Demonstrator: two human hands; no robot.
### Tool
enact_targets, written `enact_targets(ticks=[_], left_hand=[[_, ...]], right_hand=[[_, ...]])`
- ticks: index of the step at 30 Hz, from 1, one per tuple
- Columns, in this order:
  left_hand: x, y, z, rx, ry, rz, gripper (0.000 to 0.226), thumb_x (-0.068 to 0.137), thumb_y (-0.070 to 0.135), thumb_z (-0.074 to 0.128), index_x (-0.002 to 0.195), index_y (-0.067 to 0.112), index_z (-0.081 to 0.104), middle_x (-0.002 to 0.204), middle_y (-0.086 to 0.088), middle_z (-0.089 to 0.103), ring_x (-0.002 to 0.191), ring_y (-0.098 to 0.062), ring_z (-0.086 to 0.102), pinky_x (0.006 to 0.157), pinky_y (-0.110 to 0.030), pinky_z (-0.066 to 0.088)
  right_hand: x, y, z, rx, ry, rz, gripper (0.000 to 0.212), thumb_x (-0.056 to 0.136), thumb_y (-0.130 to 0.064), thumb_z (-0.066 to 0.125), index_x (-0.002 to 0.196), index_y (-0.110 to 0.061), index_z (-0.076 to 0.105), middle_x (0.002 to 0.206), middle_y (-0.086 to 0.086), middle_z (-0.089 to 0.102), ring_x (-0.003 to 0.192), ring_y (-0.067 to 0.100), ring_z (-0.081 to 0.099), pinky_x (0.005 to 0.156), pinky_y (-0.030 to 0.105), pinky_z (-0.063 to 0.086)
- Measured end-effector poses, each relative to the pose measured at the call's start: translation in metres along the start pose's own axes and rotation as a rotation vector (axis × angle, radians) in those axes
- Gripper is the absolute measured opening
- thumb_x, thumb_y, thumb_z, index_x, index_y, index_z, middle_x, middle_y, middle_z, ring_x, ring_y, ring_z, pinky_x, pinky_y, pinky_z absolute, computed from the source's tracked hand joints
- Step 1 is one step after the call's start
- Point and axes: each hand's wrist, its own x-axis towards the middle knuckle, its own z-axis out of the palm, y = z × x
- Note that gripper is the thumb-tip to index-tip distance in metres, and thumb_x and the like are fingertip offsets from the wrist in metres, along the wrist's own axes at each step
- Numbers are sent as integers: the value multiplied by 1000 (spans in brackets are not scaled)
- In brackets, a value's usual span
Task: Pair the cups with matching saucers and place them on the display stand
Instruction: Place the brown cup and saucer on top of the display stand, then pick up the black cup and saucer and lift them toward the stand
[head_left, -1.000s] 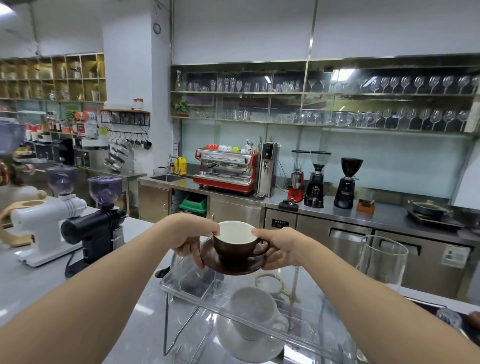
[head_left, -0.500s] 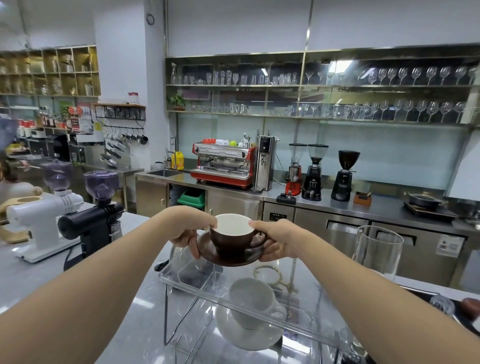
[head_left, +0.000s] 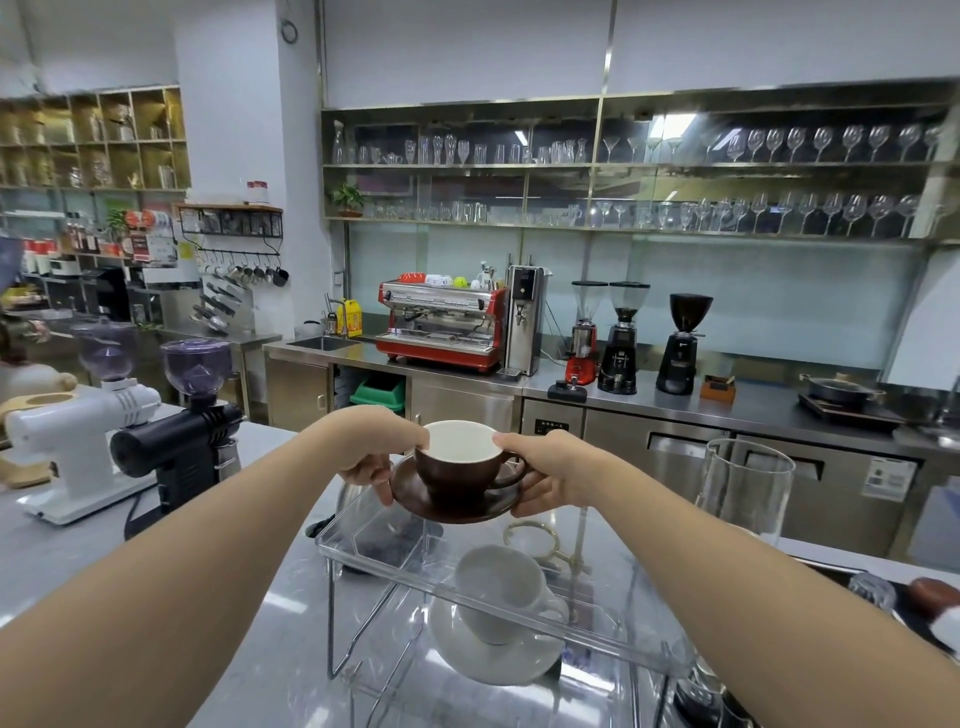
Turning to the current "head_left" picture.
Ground wooden brass pour-over stand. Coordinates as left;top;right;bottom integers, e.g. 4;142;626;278
502;519;594;583

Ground black grinder with tray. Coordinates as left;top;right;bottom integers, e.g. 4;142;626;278
110;337;247;541

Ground red coffee grinder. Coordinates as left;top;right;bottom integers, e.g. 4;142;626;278
562;279;610;388

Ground stainless steel cabinet unit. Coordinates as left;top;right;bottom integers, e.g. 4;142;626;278
262;337;960;560

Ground white coffee cup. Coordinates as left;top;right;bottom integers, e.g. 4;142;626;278
453;545;571;646

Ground black induction cooker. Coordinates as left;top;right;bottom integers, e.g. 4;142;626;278
796;393;909;434

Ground steel sink faucet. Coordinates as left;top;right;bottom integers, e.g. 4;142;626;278
933;374;960;433

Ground brown coffee cup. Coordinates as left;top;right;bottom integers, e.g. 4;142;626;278
413;419;530;515

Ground person's left forearm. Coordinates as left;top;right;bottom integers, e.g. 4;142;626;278
0;419;354;728

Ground long black bar mat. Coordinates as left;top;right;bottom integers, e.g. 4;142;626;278
794;562;960;665

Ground steel water boiler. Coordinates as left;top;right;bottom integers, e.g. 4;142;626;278
500;263;553;379

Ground clear acrylic two-tier shelf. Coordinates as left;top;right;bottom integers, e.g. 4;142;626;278
314;449;699;728

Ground brown saucer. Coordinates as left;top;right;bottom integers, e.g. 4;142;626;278
389;453;526;525

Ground small green potted plant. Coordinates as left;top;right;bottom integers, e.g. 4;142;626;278
329;182;367;219

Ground person's right hand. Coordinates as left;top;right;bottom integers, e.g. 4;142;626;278
491;428;603;520

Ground rows of rack glassware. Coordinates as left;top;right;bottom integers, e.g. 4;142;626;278
329;119;946;238

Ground white coffee grinder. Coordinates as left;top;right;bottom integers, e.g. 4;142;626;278
3;318;163;526

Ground black grinder dark hopper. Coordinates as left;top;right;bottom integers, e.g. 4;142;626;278
656;292;715;397

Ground steel wall glass rack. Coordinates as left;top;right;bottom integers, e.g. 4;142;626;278
320;78;960;247

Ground row of hanging mugs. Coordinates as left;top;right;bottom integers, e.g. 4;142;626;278
196;251;292;289

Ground steel gooseneck kettle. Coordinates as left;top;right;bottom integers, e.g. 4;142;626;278
333;479;425;573

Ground black grinder clear hopper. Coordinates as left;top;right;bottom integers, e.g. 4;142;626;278
596;281;652;397

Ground red espresso machine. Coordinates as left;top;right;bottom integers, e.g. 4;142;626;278
374;278;510;374

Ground person's right forearm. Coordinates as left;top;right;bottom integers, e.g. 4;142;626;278
581;464;960;728

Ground white saucer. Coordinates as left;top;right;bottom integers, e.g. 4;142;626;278
428;592;565;688

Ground black cooking pot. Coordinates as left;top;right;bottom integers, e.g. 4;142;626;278
798;373;886;410

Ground wooden cubby wall shelf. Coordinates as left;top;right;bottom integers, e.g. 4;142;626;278
0;84;193;194

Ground red-brown clay teapot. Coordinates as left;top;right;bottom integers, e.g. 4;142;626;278
907;577;960;624

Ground cluster of white ceramic cups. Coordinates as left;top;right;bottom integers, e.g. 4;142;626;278
926;603;960;655

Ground wall knife rack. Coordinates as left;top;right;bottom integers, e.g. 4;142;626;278
191;273;253;335

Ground glass siphon coffee maker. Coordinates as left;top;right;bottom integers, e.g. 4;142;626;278
673;438;796;728

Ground person's left hand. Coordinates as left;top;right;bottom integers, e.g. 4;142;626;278
322;404;433;508

